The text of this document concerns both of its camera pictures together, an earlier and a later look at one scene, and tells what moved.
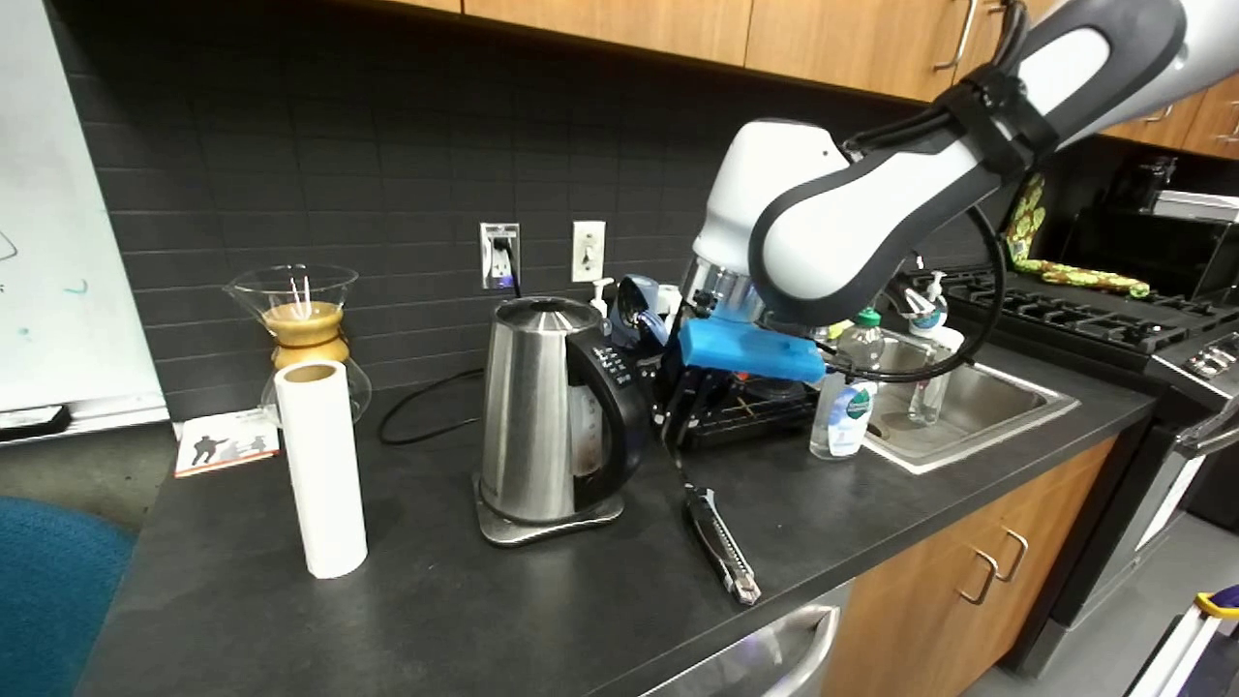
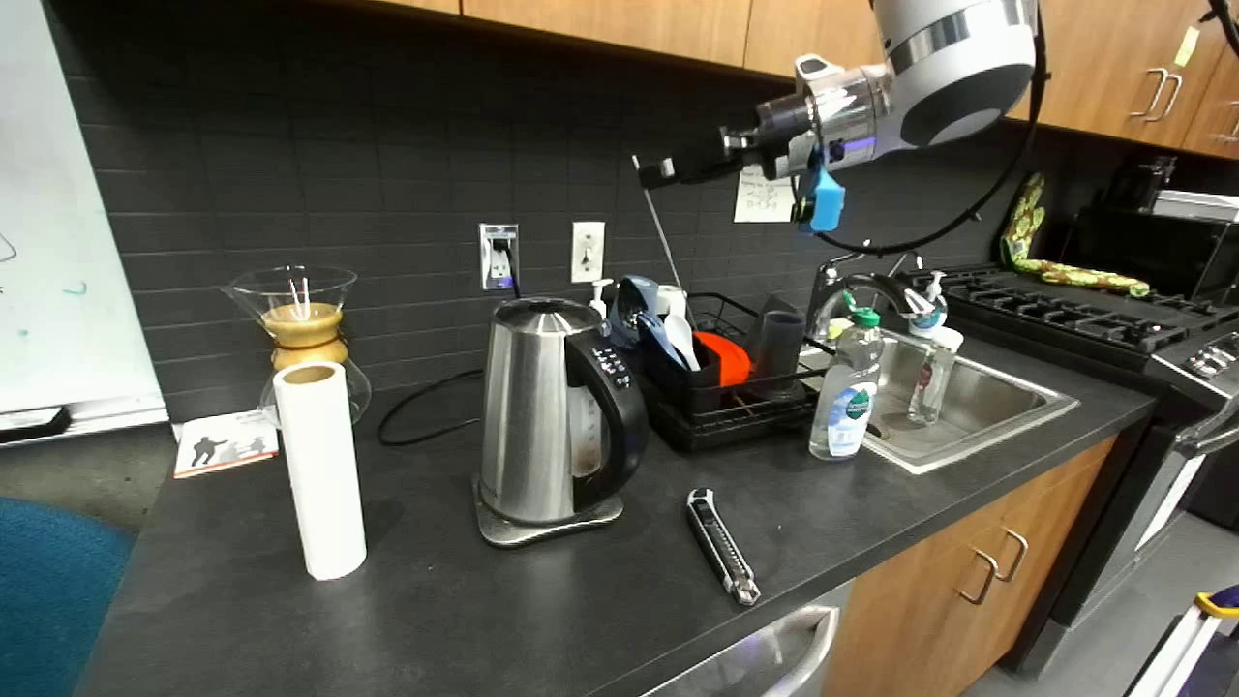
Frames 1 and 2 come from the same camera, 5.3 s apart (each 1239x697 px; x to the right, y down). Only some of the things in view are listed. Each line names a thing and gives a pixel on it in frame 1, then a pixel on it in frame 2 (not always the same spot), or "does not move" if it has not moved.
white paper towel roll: x=324 y=458 does not move
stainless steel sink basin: x=939 y=404 does not move
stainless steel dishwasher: x=777 y=658 does not move
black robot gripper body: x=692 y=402 -> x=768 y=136
